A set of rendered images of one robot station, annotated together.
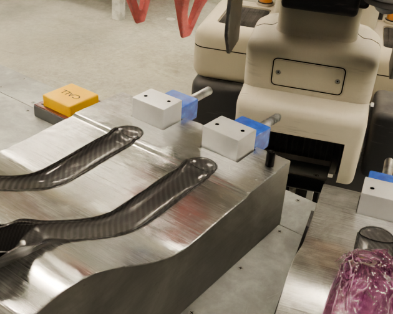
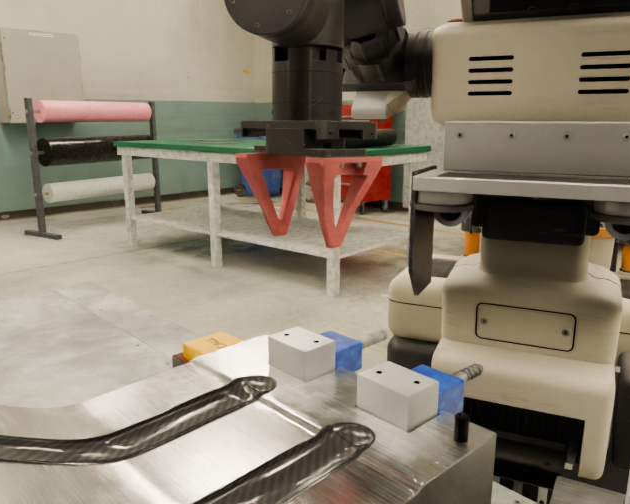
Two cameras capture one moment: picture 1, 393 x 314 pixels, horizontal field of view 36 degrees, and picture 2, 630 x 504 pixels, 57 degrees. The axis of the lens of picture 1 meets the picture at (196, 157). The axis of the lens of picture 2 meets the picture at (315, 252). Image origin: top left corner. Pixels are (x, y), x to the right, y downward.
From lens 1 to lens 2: 25 cm
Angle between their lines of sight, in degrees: 21
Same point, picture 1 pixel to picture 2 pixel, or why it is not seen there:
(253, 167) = (434, 441)
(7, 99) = (149, 351)
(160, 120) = (301, 368)
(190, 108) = (350, 354)
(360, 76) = (597, 325)
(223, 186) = (379, 472)
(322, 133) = (550, 403)
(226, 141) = (391, 398)
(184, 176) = (321, 451)
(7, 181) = (42, 448)
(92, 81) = not seen: hidden behind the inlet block
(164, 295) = not seen: outside the picture
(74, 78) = not seen: hidden behind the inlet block
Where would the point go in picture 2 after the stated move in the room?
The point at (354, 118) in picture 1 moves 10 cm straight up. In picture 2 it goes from (595, 383) to (605, 303)
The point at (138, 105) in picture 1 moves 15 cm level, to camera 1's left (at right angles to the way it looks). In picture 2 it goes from (275, 347) to (119, 334)
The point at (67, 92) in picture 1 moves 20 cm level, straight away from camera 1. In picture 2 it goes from (213, 341) to (231, 292)
